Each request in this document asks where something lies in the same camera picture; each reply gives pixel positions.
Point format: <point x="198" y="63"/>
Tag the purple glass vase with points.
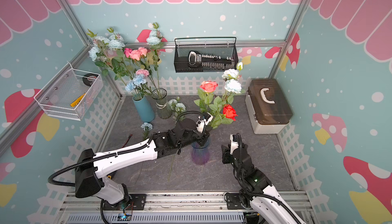
<point x="200" y="154"/>

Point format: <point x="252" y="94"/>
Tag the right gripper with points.
<point x="226" y="154"/>

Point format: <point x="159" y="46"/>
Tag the bit set tool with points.
<point x="209" y="62"/>

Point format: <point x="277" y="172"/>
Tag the single blue flower stem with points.
<point x="146" y="127"/>

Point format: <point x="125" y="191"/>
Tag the coral pink rose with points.
<point x="206" y="95"/>

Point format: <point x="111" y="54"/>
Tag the black tape roll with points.
<point x="89" y="79"/>

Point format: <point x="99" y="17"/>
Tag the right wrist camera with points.
<point x="234" y="143"/>

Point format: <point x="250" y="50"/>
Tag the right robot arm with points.
<point x="257" y="194"/>

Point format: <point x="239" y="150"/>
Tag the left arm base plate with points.
<point x="132" y="202"/>

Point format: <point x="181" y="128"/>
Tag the red rose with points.
<point x="229" y="112"/>

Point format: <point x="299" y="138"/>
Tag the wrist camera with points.
<point x="234" y="143"/>
<point x="203" y="122"/>

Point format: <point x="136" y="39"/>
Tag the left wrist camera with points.
<point x="203" y="122"/>

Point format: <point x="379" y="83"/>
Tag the white flower stem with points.
<point x="232" y="84"/>

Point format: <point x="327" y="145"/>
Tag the brown lid storage box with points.
<point x="267" y="106"/>

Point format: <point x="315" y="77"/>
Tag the teal ceramic vase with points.
<point x="143" y="108"/>

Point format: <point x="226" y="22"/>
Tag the clear glass vase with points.
<point x="163" y="108"/>

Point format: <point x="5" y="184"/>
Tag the black wire basket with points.
<point x="216" y="46"/>

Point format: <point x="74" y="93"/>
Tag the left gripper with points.
<point x="204" y="136"/>

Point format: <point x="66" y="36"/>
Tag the white wire basket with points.
<point x="57" y="95"/>

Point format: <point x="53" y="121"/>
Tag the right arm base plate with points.
<point x="236" y="201"/>

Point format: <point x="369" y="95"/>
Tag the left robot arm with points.
<point x="89" y="176"/>

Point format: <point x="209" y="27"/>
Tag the yellow tool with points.
<point x="77" y="101"/>

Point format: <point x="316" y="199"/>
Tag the pale blue flower stem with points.
<point x="177" y="107"/>

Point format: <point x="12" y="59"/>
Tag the bouquet in teal vase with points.
<point x="110" y="54"/>

